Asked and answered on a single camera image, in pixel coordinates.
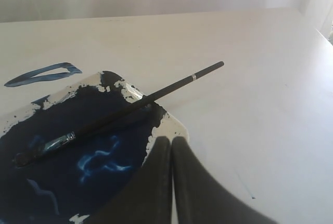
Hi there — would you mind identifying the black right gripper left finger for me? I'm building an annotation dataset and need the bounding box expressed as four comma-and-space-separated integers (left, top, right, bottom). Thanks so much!
86, 136, 172, 223

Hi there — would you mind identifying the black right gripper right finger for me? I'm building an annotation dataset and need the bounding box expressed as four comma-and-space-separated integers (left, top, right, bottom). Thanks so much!
171, 136, 275, 223

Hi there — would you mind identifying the black paintbrush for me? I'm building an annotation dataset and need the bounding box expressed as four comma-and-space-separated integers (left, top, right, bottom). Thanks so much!
14, 61, 224, 167

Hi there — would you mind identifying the white paper sheet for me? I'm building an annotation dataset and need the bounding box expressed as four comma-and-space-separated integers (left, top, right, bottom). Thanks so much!
1, 20, 114, 135

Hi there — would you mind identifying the white plate with blue paint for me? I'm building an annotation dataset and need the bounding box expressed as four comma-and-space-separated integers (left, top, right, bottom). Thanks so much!
1, 71, 189, 223

